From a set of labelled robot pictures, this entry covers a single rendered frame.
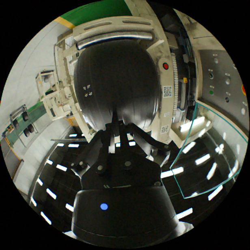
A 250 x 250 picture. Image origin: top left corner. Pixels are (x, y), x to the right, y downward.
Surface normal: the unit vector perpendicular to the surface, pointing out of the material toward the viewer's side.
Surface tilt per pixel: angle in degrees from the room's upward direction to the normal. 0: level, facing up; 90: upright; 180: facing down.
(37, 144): 90
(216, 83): 90
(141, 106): 80
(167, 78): 90
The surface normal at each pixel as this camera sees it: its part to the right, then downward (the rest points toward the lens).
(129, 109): 0.16, 0.65
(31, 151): 0.98, -0.13
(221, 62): -0.97, 0.22
